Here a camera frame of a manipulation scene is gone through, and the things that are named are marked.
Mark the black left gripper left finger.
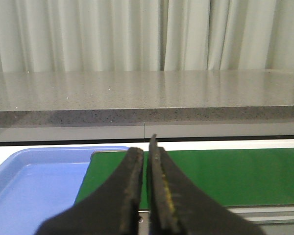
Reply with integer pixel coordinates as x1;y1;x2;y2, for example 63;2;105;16
36;147;144;235

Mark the grey stone counter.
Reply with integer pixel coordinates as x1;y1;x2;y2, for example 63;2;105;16
0;70;294;142

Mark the green conveyor belt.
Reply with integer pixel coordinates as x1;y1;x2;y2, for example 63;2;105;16
75;148;294;209

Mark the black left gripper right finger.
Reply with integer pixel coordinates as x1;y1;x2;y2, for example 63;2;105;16
147;135;264;235

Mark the white pleated curtain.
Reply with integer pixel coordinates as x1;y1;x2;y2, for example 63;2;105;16
0;0;294;72

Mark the blue plastic tray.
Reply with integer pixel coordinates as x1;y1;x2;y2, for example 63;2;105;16
0;146;127;235

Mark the aluminium conveyor frame rail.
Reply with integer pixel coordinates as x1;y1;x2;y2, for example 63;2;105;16
137;204;294;235

